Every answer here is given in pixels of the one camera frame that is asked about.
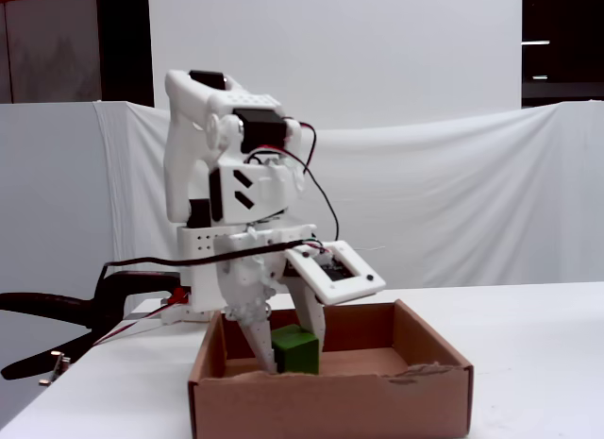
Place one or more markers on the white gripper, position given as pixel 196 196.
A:
pixel 245 274

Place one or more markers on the green cube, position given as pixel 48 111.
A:
pixel 297 351

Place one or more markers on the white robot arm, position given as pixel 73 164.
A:
pixel 181 141

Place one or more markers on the brown cardboard box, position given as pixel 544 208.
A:
pixel 330 408

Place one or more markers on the white draped cloth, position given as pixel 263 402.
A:
pixel 448 198

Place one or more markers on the black table clamp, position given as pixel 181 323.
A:
pixel 47 304

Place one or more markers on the grey partition panel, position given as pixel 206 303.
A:
pixel 47 198

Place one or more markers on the white backdrop panel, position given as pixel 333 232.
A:
pixel 354 47

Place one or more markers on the brown cabinet door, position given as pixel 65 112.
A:
pixel 52 47

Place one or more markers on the white framed camera module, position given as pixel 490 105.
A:
pixel 344 276

